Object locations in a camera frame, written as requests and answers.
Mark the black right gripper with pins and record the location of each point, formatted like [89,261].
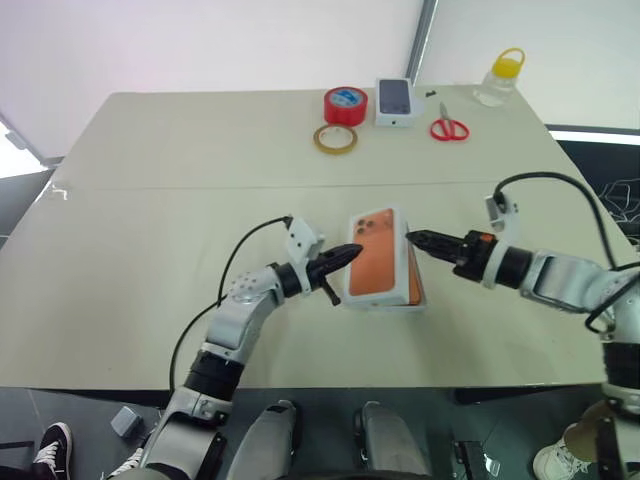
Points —
[475,257]

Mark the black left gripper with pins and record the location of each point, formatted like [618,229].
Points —
[320,272]

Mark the phone box lid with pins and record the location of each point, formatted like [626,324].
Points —
[377,255]

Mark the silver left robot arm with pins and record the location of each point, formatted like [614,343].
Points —
[235,320]

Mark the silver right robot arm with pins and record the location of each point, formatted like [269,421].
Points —
[565,280]

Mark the white phone box base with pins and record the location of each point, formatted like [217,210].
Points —
[421,308]

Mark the white box dark phone print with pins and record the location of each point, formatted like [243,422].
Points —
[396,102]

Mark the small grey metal block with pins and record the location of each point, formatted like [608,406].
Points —
[126,421]

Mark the clear yellowish tape roll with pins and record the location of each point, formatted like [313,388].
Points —
[322,142]

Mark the red tape roll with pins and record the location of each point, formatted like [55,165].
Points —
[345,106]

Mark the clear jar yellow lid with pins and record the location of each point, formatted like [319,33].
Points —
[497,82]

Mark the grey rounded robot leg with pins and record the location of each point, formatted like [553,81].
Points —
[267,445]
[390,445]

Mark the brown trouser leg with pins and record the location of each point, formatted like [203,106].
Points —
[582,435]

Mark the white tape scrap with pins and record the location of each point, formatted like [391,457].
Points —
[61,192]

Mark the black white canvas sneaker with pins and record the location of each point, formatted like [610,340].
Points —
[127,465]
[52,450]

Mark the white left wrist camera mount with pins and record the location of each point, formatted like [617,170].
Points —
[302,240]

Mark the grey window frame post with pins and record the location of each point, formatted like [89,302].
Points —
[424,40]

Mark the black floor bracket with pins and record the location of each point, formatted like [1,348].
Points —
[472,457]

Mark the white slanted frame bar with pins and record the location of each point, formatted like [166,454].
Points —
[25,140]

